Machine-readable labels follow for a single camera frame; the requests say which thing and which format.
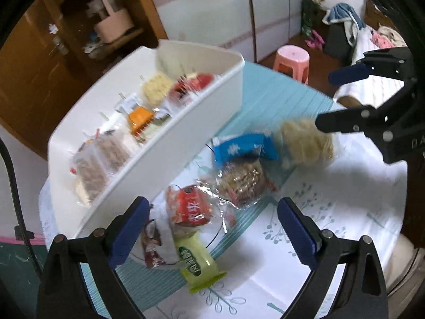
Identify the green printed bag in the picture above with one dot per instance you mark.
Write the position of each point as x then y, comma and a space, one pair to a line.
310, 16

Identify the white leaf print tablecloth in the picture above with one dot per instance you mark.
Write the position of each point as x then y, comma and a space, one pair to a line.
348, 206

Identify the orange and white sachet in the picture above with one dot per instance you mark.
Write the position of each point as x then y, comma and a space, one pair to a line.
141, 116

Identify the teal striped placemat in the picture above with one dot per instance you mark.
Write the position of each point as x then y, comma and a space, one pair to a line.
285, 93

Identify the small green snack packet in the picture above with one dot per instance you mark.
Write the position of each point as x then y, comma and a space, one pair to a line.
196, 262

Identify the round red snack packet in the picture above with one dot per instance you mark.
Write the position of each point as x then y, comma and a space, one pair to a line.
191, 209

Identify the blue snowflake snack packet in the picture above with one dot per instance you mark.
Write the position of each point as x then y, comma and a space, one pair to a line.
242, 146

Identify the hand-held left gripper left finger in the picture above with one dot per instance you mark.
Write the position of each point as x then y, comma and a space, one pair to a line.
128, 232

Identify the clear yellow pastry packet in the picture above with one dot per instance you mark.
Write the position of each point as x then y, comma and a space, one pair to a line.
156, 88
302, 143

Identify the pink basket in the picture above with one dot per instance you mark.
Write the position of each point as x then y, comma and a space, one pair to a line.
113, 26

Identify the green chalkboard with pink frame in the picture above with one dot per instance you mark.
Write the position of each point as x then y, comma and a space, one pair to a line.
13, 272

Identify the brown wooden door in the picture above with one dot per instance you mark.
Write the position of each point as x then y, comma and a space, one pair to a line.
26, 83

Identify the wooden corner shelf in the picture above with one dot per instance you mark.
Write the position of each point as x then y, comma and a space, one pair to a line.
146, 3

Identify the blue grey clothing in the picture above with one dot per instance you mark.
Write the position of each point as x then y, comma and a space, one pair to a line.
345, 15

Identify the white plastic storage bin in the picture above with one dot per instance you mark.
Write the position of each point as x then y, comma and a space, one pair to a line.
199, 119

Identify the clear nut crisp packet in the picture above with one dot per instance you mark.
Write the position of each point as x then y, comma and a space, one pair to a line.
242, 179

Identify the pink toy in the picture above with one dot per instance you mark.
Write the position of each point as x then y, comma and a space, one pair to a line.
315, 40

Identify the pink plastic stool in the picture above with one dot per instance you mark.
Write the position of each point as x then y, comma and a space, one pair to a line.
291, 59

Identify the floral sliding wardrobe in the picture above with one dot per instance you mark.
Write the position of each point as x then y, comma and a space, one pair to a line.
212, 10

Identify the white flower sticker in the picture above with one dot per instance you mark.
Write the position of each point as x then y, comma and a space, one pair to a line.
51, 28

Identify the dark box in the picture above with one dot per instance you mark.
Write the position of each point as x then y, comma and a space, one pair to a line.
337, 46

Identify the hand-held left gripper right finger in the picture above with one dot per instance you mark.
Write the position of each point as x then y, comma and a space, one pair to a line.
298, 232

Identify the bed with checked sheet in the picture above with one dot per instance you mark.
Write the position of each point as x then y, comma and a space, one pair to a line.
365, 86

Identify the brown snack packet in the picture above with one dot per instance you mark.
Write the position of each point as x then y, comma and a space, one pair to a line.
152, 249

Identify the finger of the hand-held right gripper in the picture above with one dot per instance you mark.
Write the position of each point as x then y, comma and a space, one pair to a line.
348, 73
352, 121

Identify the red fruit print snack packet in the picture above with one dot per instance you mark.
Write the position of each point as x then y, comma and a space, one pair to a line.
196, 83

